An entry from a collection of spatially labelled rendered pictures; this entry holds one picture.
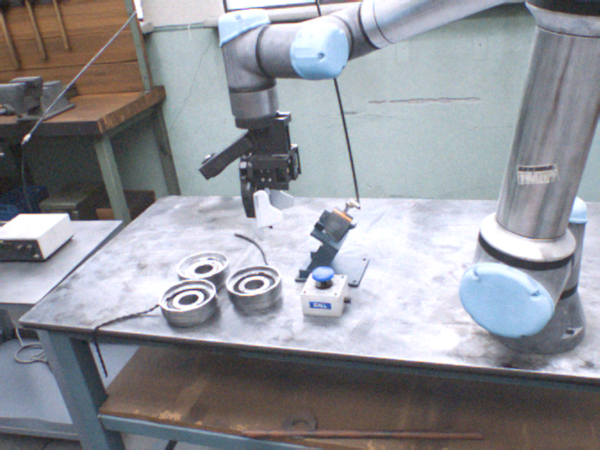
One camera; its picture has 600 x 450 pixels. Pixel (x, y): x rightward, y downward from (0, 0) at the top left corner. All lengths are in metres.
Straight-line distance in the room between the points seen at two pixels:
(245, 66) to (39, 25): 2.26
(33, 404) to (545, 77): 1.75
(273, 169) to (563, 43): 0.46
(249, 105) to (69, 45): 2.15
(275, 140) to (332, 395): 0.58
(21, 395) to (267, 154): 1.39
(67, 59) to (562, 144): 2.59
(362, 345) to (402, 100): 1.72
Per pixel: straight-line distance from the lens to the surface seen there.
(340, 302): 1.02
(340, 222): 1.09
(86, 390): 1.33
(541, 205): 0.71
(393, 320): 1.01
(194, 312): 1.05
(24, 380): 2.15
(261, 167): 0.91
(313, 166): 2.74
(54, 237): 1.77
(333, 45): 0.80
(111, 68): 2.89
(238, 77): 0.87
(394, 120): 2.58
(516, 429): 1.19
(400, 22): 0.86
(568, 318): 0.97
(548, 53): 0.66
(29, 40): 3.13
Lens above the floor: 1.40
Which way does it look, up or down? 27 degrees down
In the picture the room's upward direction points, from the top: 7 degrees counter-clockwise
